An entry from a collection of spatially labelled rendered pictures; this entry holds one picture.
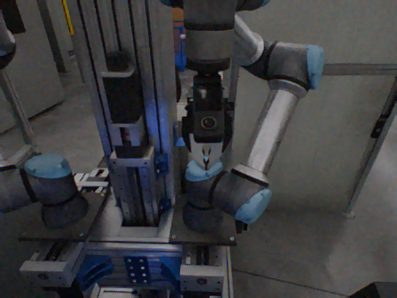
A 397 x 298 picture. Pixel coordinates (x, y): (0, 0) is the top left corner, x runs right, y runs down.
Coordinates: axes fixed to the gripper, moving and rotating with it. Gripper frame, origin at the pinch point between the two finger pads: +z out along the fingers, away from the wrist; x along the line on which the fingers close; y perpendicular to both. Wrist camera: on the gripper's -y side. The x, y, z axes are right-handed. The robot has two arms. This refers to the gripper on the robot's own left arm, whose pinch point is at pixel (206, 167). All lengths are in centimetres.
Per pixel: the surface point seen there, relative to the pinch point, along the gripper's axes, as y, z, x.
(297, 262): 77, 143, -69
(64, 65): 559, 124, 336
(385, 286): -12.0, 17.7, -33.8
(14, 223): 45, 70, 95
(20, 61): 323, 60, 264
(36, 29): 368, 24, 255
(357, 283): 64, 143, -106
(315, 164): 129, 89, -87
